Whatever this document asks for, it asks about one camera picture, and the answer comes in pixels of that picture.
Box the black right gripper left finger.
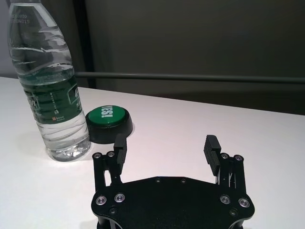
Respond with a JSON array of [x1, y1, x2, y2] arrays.
[[92, 133, 128, 191]]

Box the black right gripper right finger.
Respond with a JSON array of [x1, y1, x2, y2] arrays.
[[203, 135, 246, 191]]

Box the clear water bottle green label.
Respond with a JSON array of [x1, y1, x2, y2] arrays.
[[8, 0, 92, 162]]

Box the green YES button black base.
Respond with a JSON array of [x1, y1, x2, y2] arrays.
[[85, 104, 134, 144]]

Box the grey horizontal wall rail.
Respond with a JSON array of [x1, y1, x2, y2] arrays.
[[76, 71, 305, 84]]

